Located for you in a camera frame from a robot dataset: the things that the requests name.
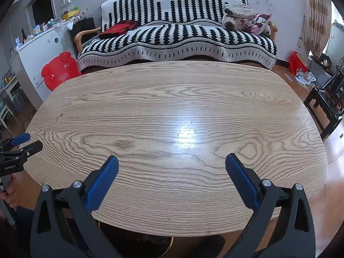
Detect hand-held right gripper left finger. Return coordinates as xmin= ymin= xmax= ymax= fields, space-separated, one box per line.
xmin=30 ymin=155 xmax=120 ymax=258

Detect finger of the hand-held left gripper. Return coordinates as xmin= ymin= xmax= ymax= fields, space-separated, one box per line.
xmin=0 ymin=133 xmax=31 ymax=151
xmin=0 ymin=140 xmax=43 ymax=163

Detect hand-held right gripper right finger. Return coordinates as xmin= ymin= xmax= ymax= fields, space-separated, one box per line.
xmin=225 ymin=153 xmax=315 ymax=258

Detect person's left hand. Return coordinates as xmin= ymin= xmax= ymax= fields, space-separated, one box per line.
xmin=4 ymin=173 xmax=20 ymax=211

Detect white shelf rack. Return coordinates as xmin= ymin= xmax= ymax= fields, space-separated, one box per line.
xmin=0 ymin=70 xmax=19 ymax=129

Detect clear water jug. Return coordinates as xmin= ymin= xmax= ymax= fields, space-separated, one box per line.
xmin=7 ymin=91 xmax=26 ymax=113

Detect red pig-shaped stool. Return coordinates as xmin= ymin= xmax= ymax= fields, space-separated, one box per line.
xmin=41 ymin=52 xmax=82 ymax=91

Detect white cabinet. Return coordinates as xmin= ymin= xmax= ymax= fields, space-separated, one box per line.
xmin=9 ymin=27 xmax=78 ymax=101

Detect wooden drawer cabinet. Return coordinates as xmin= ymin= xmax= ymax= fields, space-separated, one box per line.
xmin=322 ymin=124 xmax=344 ymax=167

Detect dark wooden chair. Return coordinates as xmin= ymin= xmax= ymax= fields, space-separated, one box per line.
xmin=304 ymin=64 xmax=344 ymax=140

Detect scattered paper scraps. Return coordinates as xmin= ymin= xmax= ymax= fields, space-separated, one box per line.
xmin=294 ymin=70 xmax=316 ymax=86

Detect red bag on floor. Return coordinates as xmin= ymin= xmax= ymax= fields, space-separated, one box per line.
xmin=289 ymin=52 xmax=309 ymax=76

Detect black box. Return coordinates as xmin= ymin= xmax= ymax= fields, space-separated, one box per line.
xmin=70 ymin=17 xmax=96 ymax=45

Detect clutter of small items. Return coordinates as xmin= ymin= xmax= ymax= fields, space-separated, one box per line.
xmin=11 ymin=3 xmax=86 ymax=51

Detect red bag on sofa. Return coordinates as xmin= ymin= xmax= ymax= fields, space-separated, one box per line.
xmin=98 ymin=20 xmax=138 ymax=40

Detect black white striped sofa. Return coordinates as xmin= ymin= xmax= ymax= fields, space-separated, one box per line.
xmin=77 ymin=0 xmax=277 ymax=70

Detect pink printed pillow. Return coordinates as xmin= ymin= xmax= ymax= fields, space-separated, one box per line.
xmin=249 ymin=13 xmax=272 ymax=36

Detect patterned curtain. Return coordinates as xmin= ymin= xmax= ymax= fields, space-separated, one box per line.
xmin=306 ymin=0 xmax=332 ymax=60

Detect wooden frame sofa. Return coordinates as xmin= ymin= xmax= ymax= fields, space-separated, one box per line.
xmin=74 ymin=0 xmax=278 ymax=72

